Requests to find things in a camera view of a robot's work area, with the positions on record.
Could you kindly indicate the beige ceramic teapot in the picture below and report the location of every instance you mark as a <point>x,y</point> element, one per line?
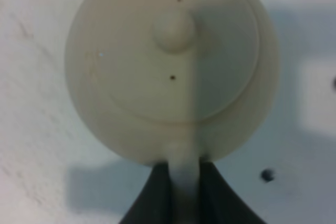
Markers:
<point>174,81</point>

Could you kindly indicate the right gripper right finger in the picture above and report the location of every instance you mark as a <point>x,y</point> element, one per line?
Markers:
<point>217,202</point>

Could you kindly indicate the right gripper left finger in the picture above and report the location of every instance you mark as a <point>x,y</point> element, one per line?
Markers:
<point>154,204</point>

